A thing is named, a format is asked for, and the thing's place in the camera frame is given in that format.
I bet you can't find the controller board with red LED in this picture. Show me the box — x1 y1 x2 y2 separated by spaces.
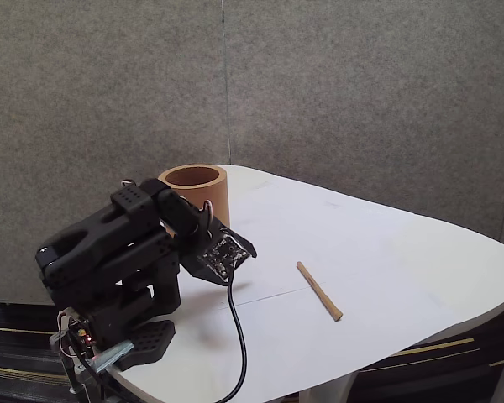
66 317 98 350

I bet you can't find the silver metal table clamp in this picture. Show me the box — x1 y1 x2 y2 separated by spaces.
69 340 134 403

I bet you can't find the tan wooden pen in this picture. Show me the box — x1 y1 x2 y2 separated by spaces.
296 260 344 323

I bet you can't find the bare camera circuit board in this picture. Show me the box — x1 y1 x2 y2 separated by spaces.
202 233 252 281

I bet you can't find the grey felt partition panel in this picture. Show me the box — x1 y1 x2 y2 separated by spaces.
222 0 504 244
0 0 232 306

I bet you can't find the black camera cable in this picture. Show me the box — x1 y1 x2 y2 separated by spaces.
77 272 249 403

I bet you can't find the brown cylindrical pen holder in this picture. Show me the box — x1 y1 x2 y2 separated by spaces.
157 164 231 230

